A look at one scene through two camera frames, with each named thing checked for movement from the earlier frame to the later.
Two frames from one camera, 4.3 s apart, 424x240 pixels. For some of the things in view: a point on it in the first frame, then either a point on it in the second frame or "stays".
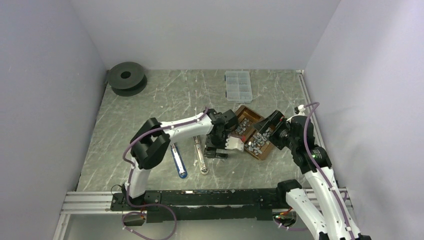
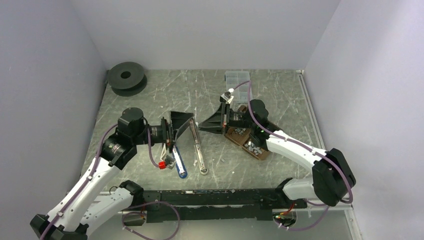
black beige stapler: [200, 154] stays
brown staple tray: [257, 145] stays
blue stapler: [182, 171] stays
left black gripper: [210, 149] to [178, 119]
